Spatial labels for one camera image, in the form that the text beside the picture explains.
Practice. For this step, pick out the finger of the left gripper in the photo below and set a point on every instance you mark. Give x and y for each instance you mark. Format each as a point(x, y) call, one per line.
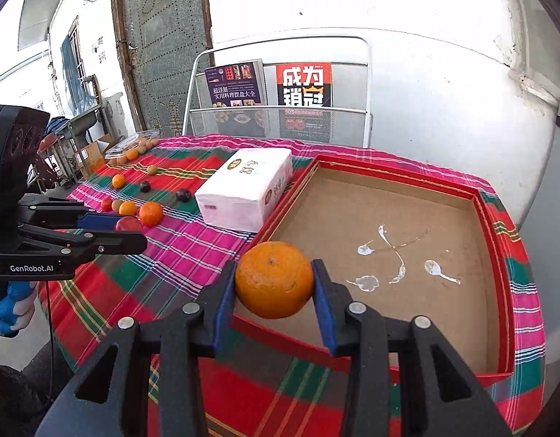
point(85, 247)
point(89, 220)

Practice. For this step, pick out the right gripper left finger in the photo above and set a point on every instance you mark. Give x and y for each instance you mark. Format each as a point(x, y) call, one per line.
point(109, 395)

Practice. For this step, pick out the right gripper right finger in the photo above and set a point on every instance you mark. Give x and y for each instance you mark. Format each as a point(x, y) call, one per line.
point(440, 396)

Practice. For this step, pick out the red tomato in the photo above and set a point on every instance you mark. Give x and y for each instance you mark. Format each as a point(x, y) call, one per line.
point(106, 204)
point(129, 224)

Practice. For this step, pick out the bright orange tangerine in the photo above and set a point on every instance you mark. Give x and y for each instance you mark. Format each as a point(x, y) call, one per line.
point(128, 208)

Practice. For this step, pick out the dark orange tangerine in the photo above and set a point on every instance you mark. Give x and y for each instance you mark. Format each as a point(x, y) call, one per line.
point(151, 214)

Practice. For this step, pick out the dark plum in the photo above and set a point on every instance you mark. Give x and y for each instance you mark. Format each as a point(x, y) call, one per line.
point(184, 195)
point(145, 186)

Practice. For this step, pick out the small brown kiwi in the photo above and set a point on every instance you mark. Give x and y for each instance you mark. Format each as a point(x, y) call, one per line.
point(152, 169)

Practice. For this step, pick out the large orange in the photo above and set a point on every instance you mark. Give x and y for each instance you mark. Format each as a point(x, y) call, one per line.
point(274, 280)

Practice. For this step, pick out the brown kiwi fruit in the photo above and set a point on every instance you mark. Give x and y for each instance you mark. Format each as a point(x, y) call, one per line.
point(116, 205)

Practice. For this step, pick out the blue white gloved left hand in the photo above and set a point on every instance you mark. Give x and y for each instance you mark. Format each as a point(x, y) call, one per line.
point(17, 308)

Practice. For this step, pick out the cardboard box on floor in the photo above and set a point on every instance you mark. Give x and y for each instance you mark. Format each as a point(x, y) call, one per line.
point(92, 157)

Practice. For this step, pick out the plaid red green tablecloth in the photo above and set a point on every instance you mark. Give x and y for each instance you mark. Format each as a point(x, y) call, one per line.
point(250, 388)

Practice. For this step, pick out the clear plastic fruit container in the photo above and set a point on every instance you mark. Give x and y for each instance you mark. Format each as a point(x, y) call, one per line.
point(131, 147)

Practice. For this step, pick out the metal shelf cart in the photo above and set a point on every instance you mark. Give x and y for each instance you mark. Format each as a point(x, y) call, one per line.
point(64, 146)

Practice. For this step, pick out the red cardboard tray box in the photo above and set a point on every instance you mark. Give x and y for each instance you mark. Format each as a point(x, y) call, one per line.
point(406, 244)

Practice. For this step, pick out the white pink tissue box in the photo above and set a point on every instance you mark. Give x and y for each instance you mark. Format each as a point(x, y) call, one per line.
point(242, 194)

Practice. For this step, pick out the dark purple cookbook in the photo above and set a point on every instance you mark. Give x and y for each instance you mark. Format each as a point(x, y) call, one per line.
point(233, 90)

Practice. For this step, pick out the studded metal door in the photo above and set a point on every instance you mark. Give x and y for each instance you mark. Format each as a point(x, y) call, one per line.
point(157, 42)

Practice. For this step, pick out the red black book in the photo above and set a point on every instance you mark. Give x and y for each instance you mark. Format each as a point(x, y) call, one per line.
point(304, 93)

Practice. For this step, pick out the white metal rack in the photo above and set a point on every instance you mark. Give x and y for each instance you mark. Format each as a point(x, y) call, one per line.
point(351, 65)

